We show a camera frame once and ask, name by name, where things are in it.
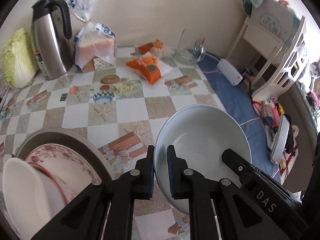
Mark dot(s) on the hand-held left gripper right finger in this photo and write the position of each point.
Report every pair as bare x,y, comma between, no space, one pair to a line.
171,173

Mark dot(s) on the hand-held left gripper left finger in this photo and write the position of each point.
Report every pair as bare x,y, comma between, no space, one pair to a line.
150,173

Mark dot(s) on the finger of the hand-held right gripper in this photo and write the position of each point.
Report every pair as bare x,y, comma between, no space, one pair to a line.
235,161

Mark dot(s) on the pale blue bowl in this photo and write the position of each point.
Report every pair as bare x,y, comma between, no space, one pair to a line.
205,135

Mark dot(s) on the strawberry print bowl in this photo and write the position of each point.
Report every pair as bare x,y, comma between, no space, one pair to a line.
73,191

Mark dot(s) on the pink floral round plate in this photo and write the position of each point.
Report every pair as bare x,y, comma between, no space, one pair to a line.
67,157

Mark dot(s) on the stainless steel plate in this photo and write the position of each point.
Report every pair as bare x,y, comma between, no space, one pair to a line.
62,136

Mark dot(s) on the small white bowl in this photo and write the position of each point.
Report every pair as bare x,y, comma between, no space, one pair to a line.
22,195

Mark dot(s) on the white flat device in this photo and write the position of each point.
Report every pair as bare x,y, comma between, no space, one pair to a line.
281,140

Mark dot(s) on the colourful clutter pile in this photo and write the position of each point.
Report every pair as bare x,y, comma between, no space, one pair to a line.
268,110

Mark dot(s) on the checkered printed tablecloth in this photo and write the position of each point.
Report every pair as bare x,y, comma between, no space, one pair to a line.
160,105

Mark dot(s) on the white power strip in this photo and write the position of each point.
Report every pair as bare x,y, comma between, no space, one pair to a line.
228,71

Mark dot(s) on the pile of clothes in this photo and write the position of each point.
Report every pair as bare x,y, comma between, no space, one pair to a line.
311,90

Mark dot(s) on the orange snack packet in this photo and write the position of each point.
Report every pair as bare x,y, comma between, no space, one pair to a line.
150,46
147,67

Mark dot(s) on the clear glass mug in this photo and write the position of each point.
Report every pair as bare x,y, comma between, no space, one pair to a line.
187,55

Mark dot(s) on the white side table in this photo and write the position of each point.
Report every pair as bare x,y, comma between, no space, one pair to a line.
260,36

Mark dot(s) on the bagged sliced bread loaf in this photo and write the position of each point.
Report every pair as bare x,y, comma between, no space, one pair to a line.
95,45

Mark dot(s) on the grey printed bag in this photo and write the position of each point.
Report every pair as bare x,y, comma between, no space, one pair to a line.
272,17

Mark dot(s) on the stainless steel thermos jug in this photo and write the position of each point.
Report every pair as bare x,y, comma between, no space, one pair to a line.
48,45

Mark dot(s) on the napa cabbage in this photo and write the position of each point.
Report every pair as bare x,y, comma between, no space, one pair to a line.
17,60

